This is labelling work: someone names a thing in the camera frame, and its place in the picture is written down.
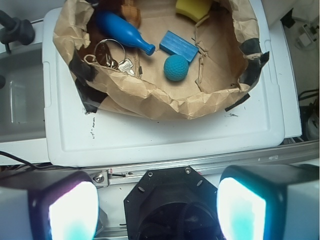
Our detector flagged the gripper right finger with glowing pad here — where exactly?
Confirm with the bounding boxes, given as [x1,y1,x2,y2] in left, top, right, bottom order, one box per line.
[217,163,320,240]

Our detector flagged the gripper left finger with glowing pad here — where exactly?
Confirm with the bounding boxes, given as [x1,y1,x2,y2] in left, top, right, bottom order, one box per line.
[0,170,99,240]

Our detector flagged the blue dimpled ball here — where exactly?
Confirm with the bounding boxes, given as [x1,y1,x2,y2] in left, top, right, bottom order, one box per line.
[163,54,189,82]

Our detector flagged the white plastic tray lid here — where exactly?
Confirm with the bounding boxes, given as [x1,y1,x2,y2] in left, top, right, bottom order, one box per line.
[42,8,285,167]

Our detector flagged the clear plastic bin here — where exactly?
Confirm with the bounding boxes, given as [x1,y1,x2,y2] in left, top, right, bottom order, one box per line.
[0,43,46,143]

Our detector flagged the white power adapter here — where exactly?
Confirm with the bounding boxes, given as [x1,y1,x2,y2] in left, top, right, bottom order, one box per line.
[294,24,320,51]

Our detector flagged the crumpled brown paper liner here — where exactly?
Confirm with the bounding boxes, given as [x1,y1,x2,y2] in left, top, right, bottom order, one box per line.
[53,0,269,120]

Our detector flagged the blue wooden block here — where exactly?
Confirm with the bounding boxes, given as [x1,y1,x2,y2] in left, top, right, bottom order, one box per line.
[159,30,199,64]

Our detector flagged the black clamp knob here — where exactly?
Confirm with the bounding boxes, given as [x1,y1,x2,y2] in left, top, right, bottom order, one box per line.
[0,10,36,54]

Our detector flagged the blue plastic bowling pin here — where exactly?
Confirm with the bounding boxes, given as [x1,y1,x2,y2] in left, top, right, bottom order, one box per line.
[95,10,156,56]

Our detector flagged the yellow sponge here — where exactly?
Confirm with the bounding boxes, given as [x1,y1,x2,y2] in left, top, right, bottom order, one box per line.
[175,0,213,23]

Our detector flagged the brown wooden piece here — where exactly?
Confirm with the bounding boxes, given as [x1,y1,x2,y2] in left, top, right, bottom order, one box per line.
[120,0,142,29]

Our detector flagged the aluminium extrusion rail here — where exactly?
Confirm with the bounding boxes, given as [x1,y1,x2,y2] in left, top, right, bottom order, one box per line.
[83,140,320,188]

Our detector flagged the black cable left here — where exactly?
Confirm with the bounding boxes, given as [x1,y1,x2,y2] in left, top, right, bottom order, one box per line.
[0,150,53,169]

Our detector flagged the black octagonal mount plate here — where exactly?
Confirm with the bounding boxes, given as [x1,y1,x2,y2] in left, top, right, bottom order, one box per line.
[123,166,224,240]

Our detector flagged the black cable bundle right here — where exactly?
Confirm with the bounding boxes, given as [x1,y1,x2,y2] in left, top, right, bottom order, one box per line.
[297,88,320,141]

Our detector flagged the metal keys on ring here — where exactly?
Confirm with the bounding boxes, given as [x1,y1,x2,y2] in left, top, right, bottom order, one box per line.
[93,38,135,76]

